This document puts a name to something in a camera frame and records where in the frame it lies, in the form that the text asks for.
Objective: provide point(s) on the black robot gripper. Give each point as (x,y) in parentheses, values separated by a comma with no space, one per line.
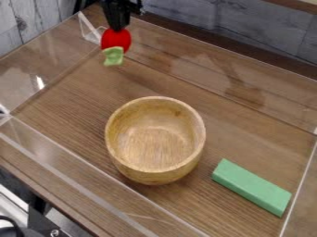
(124,6)

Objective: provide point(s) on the red plush strawberry green stem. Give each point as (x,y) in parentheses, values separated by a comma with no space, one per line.
(114,44)

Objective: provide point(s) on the light wooden bowl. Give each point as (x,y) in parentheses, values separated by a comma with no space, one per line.
(156,137)

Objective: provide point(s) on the green rectangular foam block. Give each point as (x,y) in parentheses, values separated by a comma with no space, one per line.
(252,187)

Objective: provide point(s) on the clear acrylic tray enclosure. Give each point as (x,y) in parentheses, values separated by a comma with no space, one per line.
(260,110)

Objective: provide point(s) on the black metal bracket lower left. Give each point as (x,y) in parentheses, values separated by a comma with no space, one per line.
(43,227)

